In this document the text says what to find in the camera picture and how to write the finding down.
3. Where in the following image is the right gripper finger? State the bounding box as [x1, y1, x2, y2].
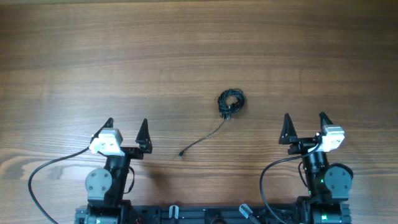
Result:
[319, 111, 333, 130]
[279, 113, 298, 145]

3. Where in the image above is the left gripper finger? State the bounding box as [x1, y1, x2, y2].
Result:
[94, 117, 114, 138]
[136, 118, 153, 154]

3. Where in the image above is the black cable bundle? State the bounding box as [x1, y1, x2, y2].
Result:
[178, 88, 246, 159]

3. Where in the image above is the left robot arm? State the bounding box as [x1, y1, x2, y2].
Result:
[75, 118, 153, 224]

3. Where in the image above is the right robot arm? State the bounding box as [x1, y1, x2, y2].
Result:
[279, 112, 354, 224]

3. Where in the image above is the black right camera cable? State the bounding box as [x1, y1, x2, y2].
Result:
[259, 141, 323, 224]

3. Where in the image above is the black camera cable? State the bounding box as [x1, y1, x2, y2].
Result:
[259, 141, 323, 224]
[27, 146, 94, 224]

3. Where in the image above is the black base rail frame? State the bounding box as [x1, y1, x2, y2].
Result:
[74, 203, 352, 224]

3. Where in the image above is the black left camera cable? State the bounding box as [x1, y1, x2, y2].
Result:
[27, 146, 94, 224]

